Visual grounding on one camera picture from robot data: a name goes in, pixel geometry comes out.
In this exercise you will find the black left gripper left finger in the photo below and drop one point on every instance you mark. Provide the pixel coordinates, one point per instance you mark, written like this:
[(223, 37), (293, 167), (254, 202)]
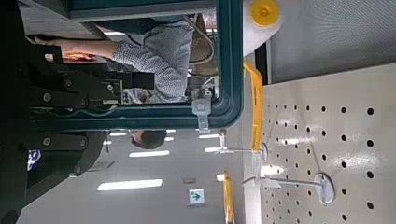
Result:
[(68, 146)]

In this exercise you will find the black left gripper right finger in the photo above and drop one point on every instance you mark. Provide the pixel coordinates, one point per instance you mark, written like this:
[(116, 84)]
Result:
[(77, 90)]

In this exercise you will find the teal plastic crate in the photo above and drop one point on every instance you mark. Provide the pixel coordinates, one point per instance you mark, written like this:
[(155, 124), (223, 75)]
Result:
[(230, 62)]

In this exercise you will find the white ceiling light panel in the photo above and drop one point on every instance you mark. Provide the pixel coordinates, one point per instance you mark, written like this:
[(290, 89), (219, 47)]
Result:
[(149, 153), (129, 184)]

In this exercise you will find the person in checked shirt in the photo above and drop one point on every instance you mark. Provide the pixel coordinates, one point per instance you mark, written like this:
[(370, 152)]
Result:
[(162, 53)]

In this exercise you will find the green white exit sign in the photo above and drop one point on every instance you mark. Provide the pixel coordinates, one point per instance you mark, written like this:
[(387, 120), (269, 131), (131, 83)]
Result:
[(196, 196)]

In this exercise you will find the white pegboard hook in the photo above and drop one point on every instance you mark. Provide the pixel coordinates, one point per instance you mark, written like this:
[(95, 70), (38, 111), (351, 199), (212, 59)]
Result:
[(325, 188), (264, 152)]

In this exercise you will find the grey pegboard stand panel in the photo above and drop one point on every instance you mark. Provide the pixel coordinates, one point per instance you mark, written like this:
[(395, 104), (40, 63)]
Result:
[(327, 37)]

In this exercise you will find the beige perforated pegboard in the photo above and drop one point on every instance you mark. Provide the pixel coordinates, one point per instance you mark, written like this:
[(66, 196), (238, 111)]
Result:
[(358, 124)]

